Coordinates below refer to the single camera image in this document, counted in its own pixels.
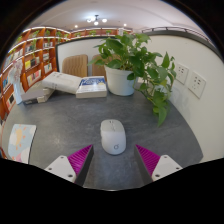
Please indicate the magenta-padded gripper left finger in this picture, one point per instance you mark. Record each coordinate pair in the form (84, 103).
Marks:
(61, 166)

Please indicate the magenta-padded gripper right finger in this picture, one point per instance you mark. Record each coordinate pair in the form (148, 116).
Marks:
(165, 166)

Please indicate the white computer mouse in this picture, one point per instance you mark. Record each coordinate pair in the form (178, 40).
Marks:
(113, 136)

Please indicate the pastel sun-print mouse pad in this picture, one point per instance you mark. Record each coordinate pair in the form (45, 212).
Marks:
(20, 141)

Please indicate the thick white book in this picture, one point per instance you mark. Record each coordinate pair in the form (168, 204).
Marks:
(61, 82)

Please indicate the blue and white book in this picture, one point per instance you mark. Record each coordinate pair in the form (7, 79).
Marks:
(91, 86)

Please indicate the green plant in white pot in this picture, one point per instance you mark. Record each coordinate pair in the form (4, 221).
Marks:
(118, 80)

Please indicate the orange wooden bookshelf unit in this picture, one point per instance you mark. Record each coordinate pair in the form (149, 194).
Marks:
(35, 56)

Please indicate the ceiling light cluster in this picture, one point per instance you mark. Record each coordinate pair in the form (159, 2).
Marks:
(96, 20)

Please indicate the white wall socket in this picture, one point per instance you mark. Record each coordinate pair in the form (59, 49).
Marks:
(196, 84)
(182, 73)

